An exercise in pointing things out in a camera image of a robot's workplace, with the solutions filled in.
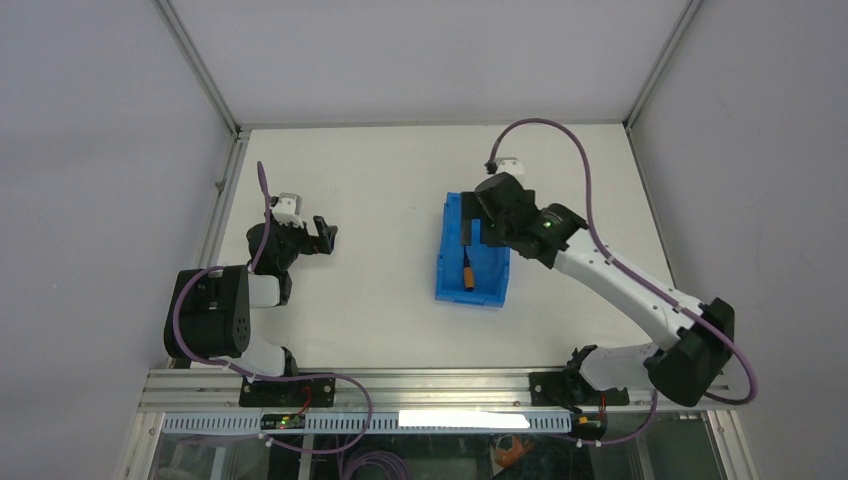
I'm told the aluminium frame post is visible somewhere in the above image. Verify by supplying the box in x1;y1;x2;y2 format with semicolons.
152;0;241;138
623;0;705;134

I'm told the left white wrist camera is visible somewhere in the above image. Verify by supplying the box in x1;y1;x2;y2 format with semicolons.
271;193;303;228

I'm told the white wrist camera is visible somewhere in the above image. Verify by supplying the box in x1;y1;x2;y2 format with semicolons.
495;157;525;179
271;193;303;228

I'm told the orange object below table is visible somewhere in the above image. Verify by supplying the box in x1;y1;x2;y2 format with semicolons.
492;434;535;468

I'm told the aluminium front rail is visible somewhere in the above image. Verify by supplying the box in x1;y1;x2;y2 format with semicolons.
137;368;735;413

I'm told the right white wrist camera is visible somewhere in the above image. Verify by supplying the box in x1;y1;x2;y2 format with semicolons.
495;157;525;179

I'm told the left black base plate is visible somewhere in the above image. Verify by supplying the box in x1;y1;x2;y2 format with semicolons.
238;378;336;409

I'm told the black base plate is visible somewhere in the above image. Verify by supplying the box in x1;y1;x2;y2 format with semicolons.
528;370;630;409
238;378;336;409

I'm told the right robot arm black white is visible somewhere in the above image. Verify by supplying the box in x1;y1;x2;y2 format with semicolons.
460;173;735;407

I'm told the blue plastic bin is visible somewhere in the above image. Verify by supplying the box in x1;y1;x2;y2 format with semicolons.
434;192;511;308

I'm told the small black circuit board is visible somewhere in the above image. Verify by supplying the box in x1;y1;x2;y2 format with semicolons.
260;414;306;432

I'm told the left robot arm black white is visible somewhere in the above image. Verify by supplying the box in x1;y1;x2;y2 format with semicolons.
163;216;338;406

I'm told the left aluminium frame post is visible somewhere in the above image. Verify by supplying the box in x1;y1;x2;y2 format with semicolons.
152;0;241;138

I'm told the right aluminium frame post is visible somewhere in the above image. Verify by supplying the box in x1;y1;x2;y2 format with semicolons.
623;0;705;134

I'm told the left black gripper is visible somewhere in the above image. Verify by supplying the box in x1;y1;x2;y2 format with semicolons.
265;210;335;271

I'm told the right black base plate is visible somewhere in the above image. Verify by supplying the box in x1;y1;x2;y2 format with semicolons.
528;370;630;409

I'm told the white slotted cable duct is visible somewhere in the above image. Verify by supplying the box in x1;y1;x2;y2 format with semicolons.
163;410;572;435

